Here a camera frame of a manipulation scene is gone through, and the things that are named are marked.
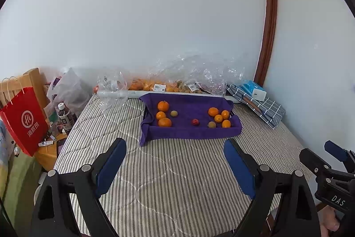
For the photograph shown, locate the light blue printed cloth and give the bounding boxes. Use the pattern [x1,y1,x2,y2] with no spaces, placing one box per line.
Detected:
[0,120,10,171]

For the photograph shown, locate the large crinkled clear bag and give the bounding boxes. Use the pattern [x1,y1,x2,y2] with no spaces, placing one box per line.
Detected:
[204,55,245,94]

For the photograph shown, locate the wooden chair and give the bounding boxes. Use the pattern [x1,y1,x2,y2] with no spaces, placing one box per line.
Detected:
[0,68,49,115]

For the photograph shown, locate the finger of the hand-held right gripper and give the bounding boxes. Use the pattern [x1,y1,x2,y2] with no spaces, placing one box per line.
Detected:
[300,148,355,182]
[324,140,355,168]

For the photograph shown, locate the purple towel-lined tray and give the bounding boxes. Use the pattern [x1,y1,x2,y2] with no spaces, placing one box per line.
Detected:
[138,92,243,147]

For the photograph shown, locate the round wooden stool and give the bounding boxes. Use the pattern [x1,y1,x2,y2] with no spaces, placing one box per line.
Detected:
[36,133,68,172]

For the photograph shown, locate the person's right hand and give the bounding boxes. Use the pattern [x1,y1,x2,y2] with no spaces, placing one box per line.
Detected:
[319,206,340,237]

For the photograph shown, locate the green cloth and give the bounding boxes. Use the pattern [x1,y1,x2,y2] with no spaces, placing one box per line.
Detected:
[6,148,46,226]

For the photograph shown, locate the grey checkered cloth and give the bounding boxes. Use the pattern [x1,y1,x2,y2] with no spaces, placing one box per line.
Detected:
[226,84,286,130]

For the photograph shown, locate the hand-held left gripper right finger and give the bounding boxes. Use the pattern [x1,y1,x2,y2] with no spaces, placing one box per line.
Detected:
[223,138,322,237]

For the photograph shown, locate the dark drink bottle white cap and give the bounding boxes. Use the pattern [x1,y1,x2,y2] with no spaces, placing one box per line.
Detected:
[56,102,75,128]

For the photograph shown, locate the crumpled bag of oranges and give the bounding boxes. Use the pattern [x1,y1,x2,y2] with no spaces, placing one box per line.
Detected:
[128,76,147,92]

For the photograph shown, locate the clear plastic bags of fruit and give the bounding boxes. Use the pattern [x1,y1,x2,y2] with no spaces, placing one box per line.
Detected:
[98,89,241,104]

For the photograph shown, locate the labelled bag of oranges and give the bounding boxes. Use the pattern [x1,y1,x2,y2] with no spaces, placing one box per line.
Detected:
[144,58,179,93]

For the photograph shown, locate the empty clear plastic bag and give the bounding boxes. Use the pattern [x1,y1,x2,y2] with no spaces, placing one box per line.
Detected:
[96,70,131,112]

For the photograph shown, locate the blue white tissue pack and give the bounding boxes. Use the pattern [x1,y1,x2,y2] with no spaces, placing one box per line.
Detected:
[241,80,267,102]

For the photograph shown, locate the clear bag of red fruit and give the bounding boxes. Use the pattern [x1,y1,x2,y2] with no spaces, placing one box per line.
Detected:
[198,83,222,94]

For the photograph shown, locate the clear bag of longans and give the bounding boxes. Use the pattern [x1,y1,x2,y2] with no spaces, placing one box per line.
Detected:
[176,79,204,94]

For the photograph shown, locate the striped bed sheet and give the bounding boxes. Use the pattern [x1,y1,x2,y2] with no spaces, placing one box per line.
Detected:
[53,94,319,237]

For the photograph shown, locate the dark phone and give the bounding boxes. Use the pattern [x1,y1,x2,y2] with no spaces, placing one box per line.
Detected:
[55,138,67,157]

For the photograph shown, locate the brown wooden door frame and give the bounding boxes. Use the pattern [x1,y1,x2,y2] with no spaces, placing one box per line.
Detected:
[254,0,278,88]

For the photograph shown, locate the red paper shopping bag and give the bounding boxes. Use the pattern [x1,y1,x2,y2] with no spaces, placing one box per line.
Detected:
[0,76,50,157]

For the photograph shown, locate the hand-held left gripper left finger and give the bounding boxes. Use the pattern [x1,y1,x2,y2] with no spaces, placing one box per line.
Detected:
[30,137,127,237]

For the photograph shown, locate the white plastic bag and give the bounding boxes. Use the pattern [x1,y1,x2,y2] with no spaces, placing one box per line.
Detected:
[44,67,91,121]

